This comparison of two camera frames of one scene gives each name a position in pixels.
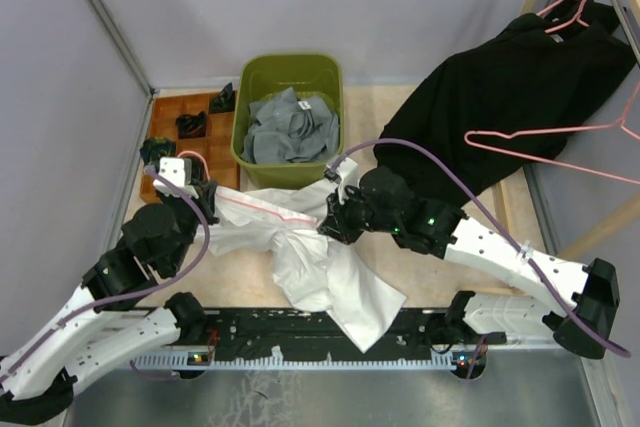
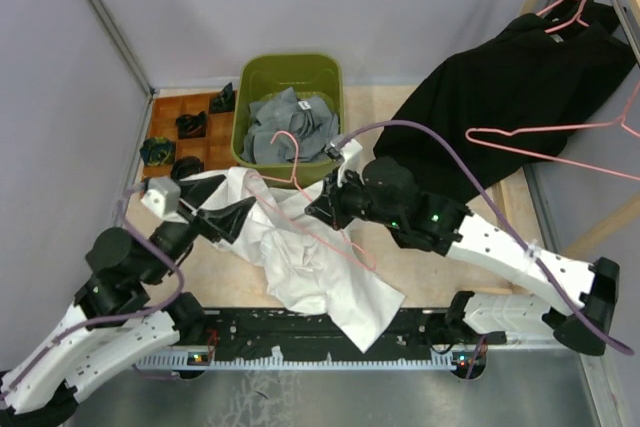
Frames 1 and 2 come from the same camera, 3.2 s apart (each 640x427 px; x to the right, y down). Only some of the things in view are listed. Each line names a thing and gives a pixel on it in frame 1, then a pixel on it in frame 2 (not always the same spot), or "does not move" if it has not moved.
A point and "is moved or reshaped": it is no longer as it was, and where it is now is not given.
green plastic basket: [287, 116] does not move
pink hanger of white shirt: [266, 208] → [297, 181]
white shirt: [314, 273] is moved or reshaped
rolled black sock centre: [191, 125] does not move
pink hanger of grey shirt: [619, 123] does not move
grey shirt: [285, 129] does not move
